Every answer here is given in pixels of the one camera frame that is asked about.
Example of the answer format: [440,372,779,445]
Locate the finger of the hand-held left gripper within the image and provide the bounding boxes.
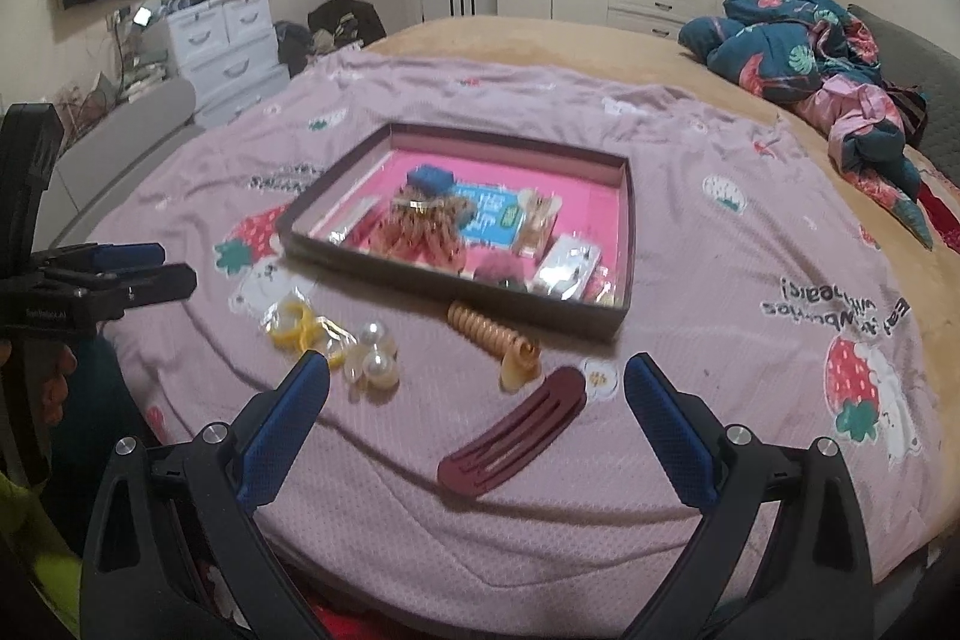
[67,263,198,313]
[34,242,167,275]

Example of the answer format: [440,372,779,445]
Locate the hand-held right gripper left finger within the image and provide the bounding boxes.
[79,350,331,640]

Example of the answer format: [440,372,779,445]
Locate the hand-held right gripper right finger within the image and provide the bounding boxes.
[623,353,877,640]

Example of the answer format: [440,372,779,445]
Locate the yellow hair ties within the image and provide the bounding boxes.
[262,301,359,371]

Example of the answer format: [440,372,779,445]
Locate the pearl hair tie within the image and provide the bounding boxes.
[343,321,401,395]

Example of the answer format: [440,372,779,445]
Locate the maroon hair clip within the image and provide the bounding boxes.
[437,366,587,498]

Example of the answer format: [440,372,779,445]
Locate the clear earring card packet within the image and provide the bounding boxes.
[534,233,605,296]

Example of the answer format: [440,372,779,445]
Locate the white card packet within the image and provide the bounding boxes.
[322,194,383,244]

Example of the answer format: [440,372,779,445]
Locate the orange spiral hair tie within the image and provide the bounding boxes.
[448,300,542,393]

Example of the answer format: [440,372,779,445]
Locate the dark brown shallow box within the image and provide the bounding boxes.
[276,121,637,342]

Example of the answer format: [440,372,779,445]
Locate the brown dotted organza bow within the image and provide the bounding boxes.
[371,182,477,270]

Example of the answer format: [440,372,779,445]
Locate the cream claw clip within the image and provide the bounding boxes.
[512,190,565,255]

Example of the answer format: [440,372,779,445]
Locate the blue hair clip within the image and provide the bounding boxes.
[407,162,458,195]

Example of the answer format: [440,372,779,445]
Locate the person's left hand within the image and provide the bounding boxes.
[37,344,80,431]

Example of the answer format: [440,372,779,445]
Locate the purple strawberry print blanket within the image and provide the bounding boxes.
[82,47,946,633]

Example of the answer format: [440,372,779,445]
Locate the red floral cloth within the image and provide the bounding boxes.
[300,599,391,640]

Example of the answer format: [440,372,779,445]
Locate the white drawer cabinet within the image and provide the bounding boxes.
[161,0,290,127]

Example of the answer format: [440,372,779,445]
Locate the yellow-green cloth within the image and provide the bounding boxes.
[0,467,83,640]

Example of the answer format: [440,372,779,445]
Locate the pink book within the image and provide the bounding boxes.
[311,141,623,304]

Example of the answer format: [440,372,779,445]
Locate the dark cloth pile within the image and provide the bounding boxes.
[274,19,312,79]

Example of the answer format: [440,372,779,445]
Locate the black bag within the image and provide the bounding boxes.
[307,0,387,52]

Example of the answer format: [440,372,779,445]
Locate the dark striped cloth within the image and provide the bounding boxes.
[885,81,931,146]

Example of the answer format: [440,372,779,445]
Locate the teal floral quilt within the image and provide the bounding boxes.
[679,0,935,251]

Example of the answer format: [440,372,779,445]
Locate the tan bed sheet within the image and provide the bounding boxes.
[367,15,960,536]

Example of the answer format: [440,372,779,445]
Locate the grey padded headboard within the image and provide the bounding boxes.
[847,2,960,176]

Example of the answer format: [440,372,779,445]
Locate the tangle of cables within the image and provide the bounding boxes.
[49,70,125,120]

